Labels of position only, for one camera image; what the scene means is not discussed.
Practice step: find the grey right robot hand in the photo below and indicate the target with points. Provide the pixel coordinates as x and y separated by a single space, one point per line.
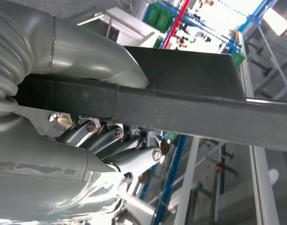
40 186

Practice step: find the blue steel shelf rack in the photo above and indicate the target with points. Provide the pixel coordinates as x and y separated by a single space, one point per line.
168 186
230 46

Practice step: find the white table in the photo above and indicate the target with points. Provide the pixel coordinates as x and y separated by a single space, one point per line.
134 28

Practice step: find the green plastic crate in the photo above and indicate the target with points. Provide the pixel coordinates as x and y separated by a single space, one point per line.
165 21
152 14
238 59

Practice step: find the red barrier tape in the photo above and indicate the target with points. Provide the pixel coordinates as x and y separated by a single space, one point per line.
177 24

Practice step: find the blue ceiling beam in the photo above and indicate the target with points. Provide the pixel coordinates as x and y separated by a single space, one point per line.
256 16

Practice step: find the white ceiling light bar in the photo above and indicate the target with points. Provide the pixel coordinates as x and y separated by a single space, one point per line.
275 21

